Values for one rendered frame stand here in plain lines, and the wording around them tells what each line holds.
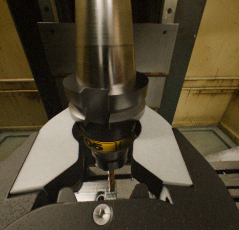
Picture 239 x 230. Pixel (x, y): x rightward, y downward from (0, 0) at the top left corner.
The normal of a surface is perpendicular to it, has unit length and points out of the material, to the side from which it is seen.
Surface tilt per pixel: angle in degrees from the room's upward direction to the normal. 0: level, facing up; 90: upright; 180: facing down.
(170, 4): 90
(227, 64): 90
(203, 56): 90
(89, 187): 0
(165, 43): 90
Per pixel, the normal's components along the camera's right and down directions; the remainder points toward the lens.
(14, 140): 0.00, -0.85
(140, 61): 0.05, 0.52
